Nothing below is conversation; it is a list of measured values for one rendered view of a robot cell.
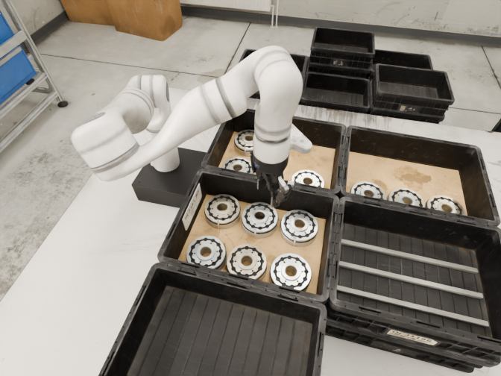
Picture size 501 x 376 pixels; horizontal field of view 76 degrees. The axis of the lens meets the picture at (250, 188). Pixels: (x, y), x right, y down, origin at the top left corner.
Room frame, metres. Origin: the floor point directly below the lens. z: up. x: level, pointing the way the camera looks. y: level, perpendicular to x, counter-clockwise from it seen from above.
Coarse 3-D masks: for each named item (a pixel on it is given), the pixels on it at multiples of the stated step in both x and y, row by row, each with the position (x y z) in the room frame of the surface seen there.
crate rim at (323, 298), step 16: (224, 176) 0.59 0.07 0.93; (240, 176) 0.59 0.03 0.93; (192, 192) 0.53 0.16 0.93; (304, 192) 0.53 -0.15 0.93; (320, 192) 0.53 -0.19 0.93; (336, 208) 0.48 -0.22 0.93; (176, 224) 0.43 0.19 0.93; (336, 224) 0.43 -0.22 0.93; (160, 256) 0.34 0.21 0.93; (208, 272) 0.30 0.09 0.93; (224, 272) 0.30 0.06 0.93; (272, 288) 0.26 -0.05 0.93; (288, 288) 0.26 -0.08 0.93
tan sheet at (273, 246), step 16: (208, 224) 0.49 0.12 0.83; (240, 224) 0.49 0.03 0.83; (320, 224) 0.49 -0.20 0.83; (192, 240) 0.44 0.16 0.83; (224, 240) 0.44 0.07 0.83; (240, 240) 0.44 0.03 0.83; (256, 240) 0.44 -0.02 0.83; (272, 240) 0.44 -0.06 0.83; (320, 240) 0.44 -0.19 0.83; (272, 256) 0.39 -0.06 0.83; (304, 256) 0.39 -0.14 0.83; (320, 256) 0.39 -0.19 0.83; (288, 272) 0.34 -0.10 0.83
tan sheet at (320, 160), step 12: (228, 144) 0.82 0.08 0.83; (228, 156) 0.76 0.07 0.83; (240, 156) 0.76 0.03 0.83; (300, 156) 0.76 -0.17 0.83; (312, 156) 0.76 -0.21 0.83; (324, 156) 0.76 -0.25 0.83; (288, 168) 0.71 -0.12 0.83; (300, 168) 0.71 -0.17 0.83; (312, 168) 0.71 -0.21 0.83; (324, 168) 0.71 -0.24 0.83; (288, 180) 0.66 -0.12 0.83; (324, 180) 0.66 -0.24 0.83
